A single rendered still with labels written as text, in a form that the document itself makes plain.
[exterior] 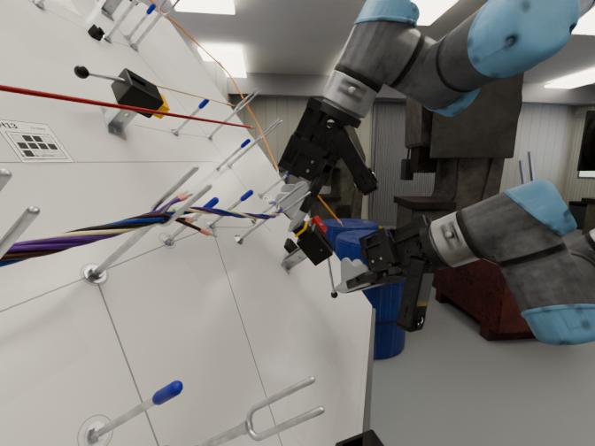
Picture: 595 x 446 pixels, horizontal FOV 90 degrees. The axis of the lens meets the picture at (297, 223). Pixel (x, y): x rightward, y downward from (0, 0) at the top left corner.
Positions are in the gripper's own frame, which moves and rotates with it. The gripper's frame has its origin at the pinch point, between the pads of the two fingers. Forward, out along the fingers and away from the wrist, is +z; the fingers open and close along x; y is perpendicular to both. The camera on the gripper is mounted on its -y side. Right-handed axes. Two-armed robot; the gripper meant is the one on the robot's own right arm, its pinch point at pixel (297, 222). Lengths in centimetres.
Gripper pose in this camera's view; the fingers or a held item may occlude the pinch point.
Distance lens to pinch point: 53.5
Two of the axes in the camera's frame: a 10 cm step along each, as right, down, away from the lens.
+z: -4.3, 8.2, 3.8
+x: -1.2, 3.6, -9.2
